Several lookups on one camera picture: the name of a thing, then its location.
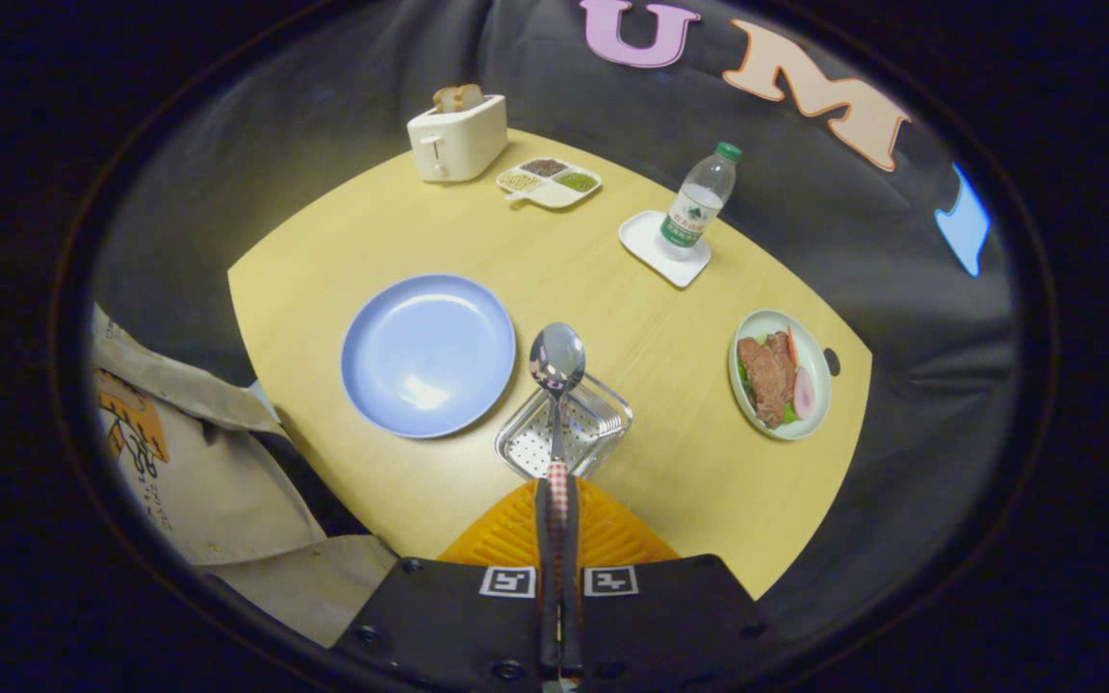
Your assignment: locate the metal spoon checked handle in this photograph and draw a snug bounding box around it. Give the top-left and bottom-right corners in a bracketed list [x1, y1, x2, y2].
[529, 321, 586, 540]

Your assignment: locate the white square coaster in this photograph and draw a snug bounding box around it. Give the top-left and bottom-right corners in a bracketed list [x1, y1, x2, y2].
[618, 210, 712, 289]

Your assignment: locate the blue round plate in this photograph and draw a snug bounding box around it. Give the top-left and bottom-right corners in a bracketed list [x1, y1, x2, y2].
[340, 274, 517, 440]

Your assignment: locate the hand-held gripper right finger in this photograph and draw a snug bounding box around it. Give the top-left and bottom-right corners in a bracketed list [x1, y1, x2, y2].
[559, 476, 777, 693]

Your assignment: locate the black backdrop cloth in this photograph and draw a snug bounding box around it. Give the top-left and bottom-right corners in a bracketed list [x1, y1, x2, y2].
[92, 0, 1022, 636]

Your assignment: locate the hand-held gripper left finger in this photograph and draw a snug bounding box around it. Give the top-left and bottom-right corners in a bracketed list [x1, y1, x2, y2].
[331, 476, 560, 693]

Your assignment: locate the white toaster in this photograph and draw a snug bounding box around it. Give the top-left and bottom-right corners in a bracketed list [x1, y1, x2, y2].
[407, 93, 508, 183]

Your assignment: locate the clear water bottle green cap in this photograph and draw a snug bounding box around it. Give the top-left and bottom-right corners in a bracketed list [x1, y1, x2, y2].
[660, 141, 743, 262]

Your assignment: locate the pale green round plate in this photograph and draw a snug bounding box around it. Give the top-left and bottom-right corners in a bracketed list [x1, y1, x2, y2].
[729, 308, 834, 441]

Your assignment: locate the perforated metal tray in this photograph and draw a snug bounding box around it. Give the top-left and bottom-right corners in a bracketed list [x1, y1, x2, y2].
[495, 373, 633, 480]

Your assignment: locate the white divided dish with beans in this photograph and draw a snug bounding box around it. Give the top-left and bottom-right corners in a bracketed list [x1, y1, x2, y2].
[497, 157, 604, 210]

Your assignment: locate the brown meat steak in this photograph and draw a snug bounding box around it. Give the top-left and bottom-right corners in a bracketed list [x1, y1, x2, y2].
[736, 332, 798, 429]

